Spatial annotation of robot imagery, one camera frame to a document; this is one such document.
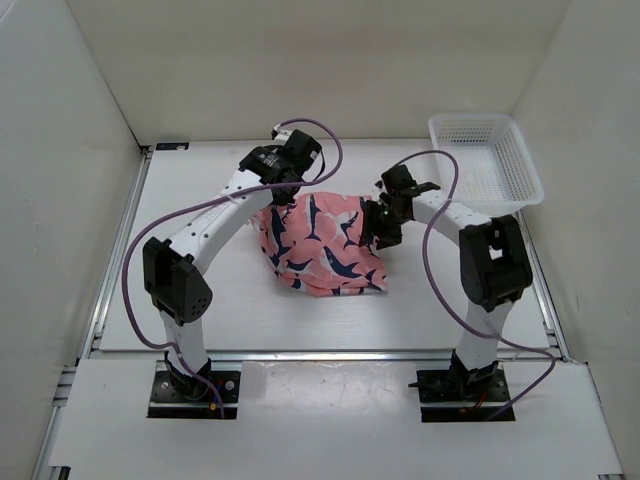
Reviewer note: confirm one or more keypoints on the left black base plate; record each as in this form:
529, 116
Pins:
167, 402

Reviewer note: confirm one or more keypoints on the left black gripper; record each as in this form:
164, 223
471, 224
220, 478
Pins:
282, 201

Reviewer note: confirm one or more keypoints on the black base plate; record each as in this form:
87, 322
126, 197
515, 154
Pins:
439, 404
167, 402

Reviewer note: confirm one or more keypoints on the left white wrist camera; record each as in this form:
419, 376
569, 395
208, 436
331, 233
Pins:
280, 134

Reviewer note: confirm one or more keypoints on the white perforated plastic basket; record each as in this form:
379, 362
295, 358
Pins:
496, 173

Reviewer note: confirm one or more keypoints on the pink shark print shorts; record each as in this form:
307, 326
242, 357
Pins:
312, 245

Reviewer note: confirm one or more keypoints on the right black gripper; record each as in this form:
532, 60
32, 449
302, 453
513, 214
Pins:
388, 238

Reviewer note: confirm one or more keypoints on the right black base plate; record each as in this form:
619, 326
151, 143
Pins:
439, 404

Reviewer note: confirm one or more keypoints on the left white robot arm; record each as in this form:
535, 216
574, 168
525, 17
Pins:
173, 269

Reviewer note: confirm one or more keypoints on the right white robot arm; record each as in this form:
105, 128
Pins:
494, 273

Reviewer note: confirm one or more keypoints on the aluminium front rail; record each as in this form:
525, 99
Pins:
329, 355

